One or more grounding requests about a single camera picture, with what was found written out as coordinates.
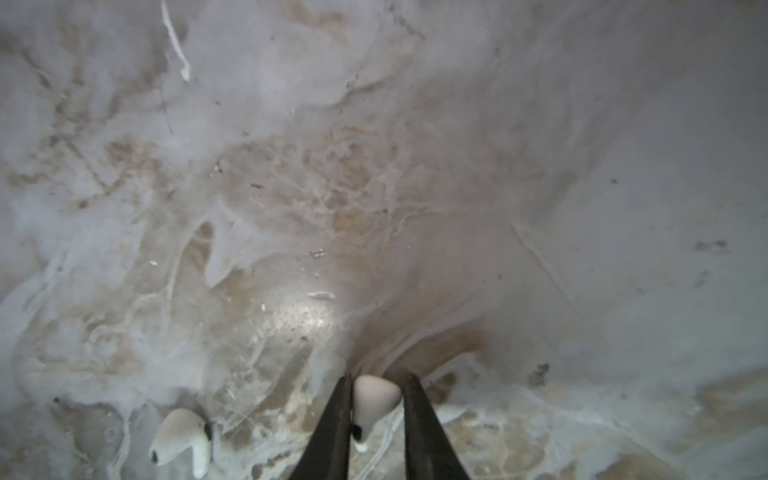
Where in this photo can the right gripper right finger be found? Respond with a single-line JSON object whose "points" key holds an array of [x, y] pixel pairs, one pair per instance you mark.
{"points": [[428, 451]]}

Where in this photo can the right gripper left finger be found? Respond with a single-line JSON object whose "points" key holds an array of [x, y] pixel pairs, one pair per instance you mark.
{"points": [[326, 456]]}

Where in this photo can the white wireless earbud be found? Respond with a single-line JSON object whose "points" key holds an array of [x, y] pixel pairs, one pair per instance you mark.
{"points": [[181, 430], [374, 397]]}

